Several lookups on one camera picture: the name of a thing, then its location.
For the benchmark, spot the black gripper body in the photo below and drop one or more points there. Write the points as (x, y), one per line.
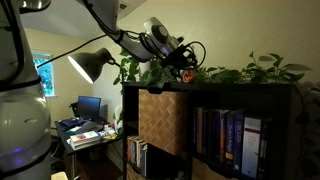
(185, 59)

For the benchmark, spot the orange plushie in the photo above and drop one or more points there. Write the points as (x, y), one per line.
(189, 76)

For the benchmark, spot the woven reed storage basket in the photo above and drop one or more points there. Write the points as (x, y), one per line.
(163, 123)
(132, 172)

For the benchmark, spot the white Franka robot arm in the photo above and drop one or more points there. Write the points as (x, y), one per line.
(20, 126)

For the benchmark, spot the black cube bookshelf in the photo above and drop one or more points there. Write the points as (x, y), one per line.
(283, 133)

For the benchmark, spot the green pothos plant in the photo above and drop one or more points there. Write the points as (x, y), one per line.
(226, 75)

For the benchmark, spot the white plant pot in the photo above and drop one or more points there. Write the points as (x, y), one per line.
(144, 68)

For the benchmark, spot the brown spine book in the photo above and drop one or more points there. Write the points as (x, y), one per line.
(199, 130)

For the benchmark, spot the black spine book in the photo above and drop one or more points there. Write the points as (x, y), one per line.
(207, 131)

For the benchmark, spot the dark purple book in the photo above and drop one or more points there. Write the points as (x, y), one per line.
(217, 133)

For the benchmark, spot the dark orange spine book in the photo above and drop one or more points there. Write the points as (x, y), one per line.
(223, 133)

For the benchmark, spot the blue book yellow label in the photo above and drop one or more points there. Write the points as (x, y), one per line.
(230, 136)

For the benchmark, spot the white tall object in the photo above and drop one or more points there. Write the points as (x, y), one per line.
(118, 116)

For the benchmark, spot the ceiling air vent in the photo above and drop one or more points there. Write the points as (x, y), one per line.
(123, 6)

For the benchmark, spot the blue circuits textbook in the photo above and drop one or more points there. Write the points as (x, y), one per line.
(239, 140)

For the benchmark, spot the grey desk lamp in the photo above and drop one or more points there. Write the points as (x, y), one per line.
(90, 61)

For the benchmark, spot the grey blue spine book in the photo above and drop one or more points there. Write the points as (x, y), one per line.
(133, 151)

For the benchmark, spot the white paperback book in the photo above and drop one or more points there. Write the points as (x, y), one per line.
(138, 155)

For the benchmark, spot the white hardcover book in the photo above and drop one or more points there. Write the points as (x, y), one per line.
(251, 146)

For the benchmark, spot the yellow white paper pile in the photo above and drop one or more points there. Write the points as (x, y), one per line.
(108, 133)

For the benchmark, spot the dark blue spine book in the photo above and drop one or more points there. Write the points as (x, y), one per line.
(144, 160)

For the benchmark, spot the black laptop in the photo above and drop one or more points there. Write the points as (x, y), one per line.
(88, 107)

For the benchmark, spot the dark grey pouch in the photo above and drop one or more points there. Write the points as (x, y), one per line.
(90, 126)

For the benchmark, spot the dark hardcover book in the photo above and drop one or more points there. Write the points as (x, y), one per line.
(265, 150)

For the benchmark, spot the colourful cover book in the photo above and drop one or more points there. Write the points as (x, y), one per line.
(85, 136)

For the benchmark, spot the white thick book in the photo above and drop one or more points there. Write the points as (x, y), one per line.
(87, 144)

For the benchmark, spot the blue cloth bundle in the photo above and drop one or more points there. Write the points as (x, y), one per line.
(71, 122)

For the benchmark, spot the dark desk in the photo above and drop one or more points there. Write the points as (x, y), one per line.
(62, 136)

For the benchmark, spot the cream stool seat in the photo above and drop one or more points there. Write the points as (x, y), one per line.
(59, 176)

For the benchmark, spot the window with white frame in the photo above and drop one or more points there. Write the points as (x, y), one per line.
(45, 75)

